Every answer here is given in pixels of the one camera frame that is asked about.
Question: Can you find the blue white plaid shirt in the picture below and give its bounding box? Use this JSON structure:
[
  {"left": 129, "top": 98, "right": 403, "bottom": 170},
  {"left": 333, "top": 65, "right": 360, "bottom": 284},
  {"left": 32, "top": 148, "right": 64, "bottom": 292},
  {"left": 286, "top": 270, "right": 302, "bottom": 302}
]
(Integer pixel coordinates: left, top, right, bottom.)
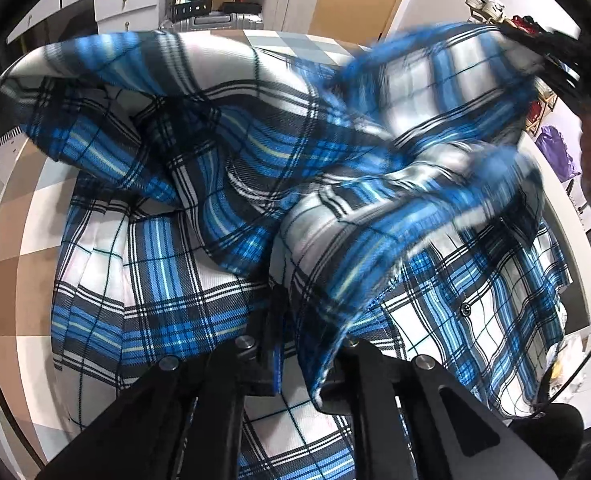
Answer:
[{"left": 0, "top": 22, "right": 573, "bottom": 480}]

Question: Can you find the white drawer desk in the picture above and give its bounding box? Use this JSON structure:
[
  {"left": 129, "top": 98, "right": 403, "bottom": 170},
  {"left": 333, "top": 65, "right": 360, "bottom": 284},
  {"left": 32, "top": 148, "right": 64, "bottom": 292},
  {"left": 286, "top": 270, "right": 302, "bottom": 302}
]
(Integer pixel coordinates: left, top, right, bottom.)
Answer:
[{"left": 5, "top": 0, "right": 168, "bottom": 46}]

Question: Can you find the checked tablecloth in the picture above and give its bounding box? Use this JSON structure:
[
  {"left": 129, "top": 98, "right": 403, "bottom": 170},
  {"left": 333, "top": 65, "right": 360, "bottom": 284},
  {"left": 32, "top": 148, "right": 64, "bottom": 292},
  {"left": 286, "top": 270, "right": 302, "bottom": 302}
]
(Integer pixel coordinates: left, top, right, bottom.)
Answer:
[{"left": 0, "top": 29, "right": 376, "bottom": 461}]

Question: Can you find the silver hard suitcase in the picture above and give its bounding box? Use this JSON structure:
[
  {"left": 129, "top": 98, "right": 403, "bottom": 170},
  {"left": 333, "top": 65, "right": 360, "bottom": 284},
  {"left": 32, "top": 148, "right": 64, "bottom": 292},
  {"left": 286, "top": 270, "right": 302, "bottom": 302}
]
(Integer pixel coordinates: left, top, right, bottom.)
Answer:
[{"left": 160, "top": 9, "right": 266, "bottom": 31}]

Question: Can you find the wooden shoe rack with shoes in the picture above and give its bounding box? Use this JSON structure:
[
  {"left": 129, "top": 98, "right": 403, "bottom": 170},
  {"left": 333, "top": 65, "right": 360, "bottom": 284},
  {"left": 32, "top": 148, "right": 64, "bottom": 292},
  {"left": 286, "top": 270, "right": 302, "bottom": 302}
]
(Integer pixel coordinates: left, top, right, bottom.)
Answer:
[{"left": 465, "top": 0, "right": 559, "bottom": 126}]

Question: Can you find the purple cloth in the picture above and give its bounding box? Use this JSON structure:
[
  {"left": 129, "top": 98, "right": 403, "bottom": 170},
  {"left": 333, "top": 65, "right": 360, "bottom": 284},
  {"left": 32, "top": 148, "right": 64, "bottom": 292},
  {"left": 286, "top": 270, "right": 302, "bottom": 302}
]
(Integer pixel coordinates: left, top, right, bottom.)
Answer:
[{"left": 534, "top": 126, "right": 581, "bottom": 181}]

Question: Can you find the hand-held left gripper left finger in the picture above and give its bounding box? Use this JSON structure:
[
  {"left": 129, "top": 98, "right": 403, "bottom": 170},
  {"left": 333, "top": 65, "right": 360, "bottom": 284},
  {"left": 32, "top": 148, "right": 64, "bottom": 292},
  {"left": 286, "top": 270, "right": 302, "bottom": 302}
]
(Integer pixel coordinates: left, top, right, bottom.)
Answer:
[{"left": 38, "top": 285, "right": 288, "bottom": 480}]

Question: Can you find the black box with white marks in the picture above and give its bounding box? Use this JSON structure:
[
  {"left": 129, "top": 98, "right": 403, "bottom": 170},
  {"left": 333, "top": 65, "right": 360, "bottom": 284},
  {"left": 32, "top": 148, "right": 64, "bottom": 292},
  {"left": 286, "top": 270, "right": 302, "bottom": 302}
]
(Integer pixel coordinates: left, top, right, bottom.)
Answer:
[{"left": 172, "top": 0, "right": 211, "bottom": 18}]

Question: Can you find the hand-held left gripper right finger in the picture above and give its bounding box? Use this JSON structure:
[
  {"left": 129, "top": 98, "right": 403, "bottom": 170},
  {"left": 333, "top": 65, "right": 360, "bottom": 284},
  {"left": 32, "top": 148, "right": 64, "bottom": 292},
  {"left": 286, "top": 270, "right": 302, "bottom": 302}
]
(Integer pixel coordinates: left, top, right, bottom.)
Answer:
[{"left": 320, "top": 337, "right": 559, "bottom": 480}]

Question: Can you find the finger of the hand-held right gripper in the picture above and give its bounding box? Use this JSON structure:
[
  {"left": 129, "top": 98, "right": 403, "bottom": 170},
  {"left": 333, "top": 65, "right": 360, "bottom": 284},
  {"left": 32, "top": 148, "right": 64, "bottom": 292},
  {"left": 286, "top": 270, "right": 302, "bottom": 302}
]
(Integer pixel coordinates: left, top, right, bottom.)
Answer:
[{"left": 495, "top": 24, "right": 581, "bottom": 91}]

